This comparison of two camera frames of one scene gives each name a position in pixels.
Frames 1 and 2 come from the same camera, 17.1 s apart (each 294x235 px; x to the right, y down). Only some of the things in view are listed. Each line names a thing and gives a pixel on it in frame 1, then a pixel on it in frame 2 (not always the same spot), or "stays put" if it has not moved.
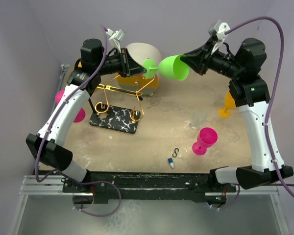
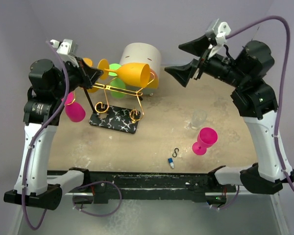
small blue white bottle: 170,161 stays put
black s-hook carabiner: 175,153 stays put
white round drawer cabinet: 138,84 stays put
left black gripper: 129,66 to 88,75
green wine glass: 172,67 to 115,82
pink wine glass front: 207,137 stays put
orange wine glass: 230,104 to 138,74
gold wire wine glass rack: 119,108 stays put
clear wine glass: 199,117 stays put
